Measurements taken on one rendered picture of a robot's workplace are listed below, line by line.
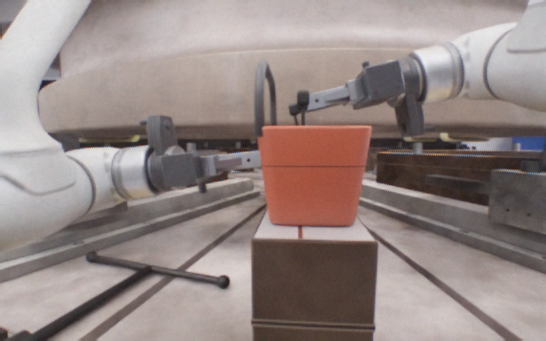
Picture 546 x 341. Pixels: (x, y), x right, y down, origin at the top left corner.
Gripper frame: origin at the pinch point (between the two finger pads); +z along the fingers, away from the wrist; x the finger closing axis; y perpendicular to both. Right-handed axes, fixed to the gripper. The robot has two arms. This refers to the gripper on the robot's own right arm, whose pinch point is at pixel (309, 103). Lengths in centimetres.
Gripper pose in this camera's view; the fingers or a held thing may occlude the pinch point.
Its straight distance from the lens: 48.7
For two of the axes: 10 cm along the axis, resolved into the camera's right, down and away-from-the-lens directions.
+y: -2.2, -9.7, -0.8
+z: -9.7, 2.1, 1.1
